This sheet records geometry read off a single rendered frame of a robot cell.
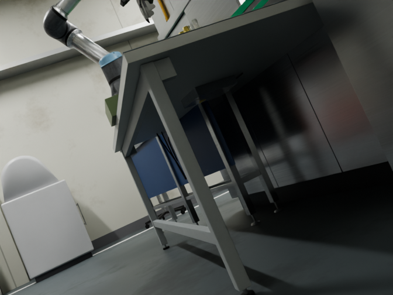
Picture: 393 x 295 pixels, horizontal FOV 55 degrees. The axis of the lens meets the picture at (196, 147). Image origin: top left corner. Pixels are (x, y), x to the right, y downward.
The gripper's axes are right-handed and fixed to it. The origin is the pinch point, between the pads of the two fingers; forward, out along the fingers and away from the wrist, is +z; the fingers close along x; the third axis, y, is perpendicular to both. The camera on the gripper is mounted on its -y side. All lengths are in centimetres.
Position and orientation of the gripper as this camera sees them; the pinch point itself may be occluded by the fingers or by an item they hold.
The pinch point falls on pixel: (147, 18)
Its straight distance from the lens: 205.4
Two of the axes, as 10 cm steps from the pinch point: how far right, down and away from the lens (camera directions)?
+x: -2.1, 1.5, 9.7
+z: 4.0, 9.1, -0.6
